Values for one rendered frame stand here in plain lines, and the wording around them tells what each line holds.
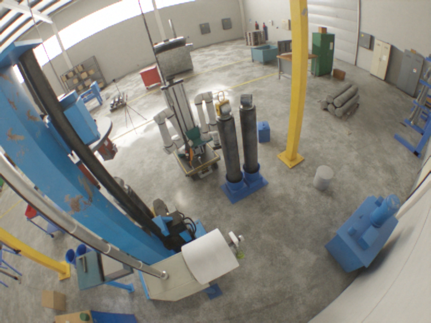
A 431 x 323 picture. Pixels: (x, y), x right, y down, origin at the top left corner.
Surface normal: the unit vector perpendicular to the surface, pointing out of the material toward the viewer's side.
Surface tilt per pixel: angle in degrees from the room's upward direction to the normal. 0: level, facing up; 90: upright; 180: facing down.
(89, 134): 90
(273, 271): 0
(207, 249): 4
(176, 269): 0
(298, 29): 90
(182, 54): 90
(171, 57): 90
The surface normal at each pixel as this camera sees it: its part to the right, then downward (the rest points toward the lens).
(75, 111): 0.45, 0.59
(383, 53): -0.88, 0.43
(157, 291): -0.18, -0.68
